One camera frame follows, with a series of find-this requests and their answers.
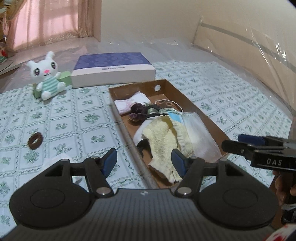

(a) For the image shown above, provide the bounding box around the dark purple scrunchie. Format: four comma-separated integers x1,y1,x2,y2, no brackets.
128,103,149,122

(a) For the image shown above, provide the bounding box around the pale yellow towel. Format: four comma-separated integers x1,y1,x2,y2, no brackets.
142,115,194,184

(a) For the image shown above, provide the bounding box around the floral green white tablecloth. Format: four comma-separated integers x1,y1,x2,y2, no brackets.
1,61,292,235

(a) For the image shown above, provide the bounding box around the green rectangular box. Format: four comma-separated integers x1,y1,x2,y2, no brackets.
33,71,72,99

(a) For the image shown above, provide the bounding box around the white pink towel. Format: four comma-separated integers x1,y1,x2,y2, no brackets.
114,91,151,115

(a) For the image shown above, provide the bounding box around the pink curtain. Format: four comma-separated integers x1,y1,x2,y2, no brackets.
1,1,102,52

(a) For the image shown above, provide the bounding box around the person's right hand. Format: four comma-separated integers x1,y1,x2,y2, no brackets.
273,171,295,206

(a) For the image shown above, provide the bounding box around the white mask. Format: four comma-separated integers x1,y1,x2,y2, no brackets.
180,112,222,163

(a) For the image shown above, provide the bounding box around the plastic-wrapped headboard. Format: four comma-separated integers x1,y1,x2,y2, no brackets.
193,18,295,108

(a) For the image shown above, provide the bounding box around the brown hair scrunchie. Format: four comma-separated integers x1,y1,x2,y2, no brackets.
28,132,43,150

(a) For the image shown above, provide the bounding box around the white bunny plush toy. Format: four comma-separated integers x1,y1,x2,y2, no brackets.
26,51,66,100

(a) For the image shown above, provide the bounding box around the blue face mask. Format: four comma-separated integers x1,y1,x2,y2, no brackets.
159,108,184,124

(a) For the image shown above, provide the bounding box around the blue and white flat box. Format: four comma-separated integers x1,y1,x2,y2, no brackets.
71,52,156,88

